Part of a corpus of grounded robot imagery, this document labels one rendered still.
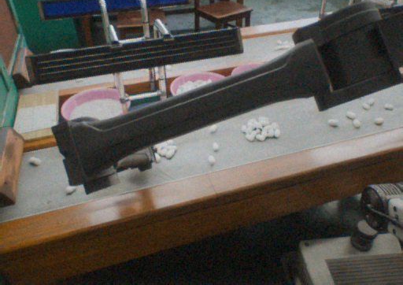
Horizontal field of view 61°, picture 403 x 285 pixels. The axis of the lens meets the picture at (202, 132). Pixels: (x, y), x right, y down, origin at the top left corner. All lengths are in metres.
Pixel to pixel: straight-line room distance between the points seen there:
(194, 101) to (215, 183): 0.63
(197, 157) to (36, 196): 0.50
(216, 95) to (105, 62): 0.65
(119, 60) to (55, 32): 2.87
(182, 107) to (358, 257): 1.00
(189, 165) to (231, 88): 0.73
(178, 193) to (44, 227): 0.36
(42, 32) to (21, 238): 3.05
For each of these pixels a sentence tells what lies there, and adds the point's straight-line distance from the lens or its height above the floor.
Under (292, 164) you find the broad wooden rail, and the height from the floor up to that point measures 0.76.
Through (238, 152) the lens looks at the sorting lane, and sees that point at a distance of 1.17.
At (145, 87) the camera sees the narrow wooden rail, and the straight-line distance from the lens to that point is 1.57.
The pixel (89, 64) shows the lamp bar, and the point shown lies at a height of 1.07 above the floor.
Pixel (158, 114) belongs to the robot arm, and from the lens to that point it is 0.41.
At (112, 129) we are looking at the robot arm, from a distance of 0.42.
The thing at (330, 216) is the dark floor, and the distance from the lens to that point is 2.04.
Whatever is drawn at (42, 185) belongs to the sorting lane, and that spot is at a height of 0.74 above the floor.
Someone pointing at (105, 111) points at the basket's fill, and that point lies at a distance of 1.44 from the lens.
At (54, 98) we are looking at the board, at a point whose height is 0.78.
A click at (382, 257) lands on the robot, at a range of 1.33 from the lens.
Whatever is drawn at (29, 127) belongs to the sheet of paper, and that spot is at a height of 0.78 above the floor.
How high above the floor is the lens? 1.48
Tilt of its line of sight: 37 degrees down
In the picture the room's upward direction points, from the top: 1 degrees counter-clockwise
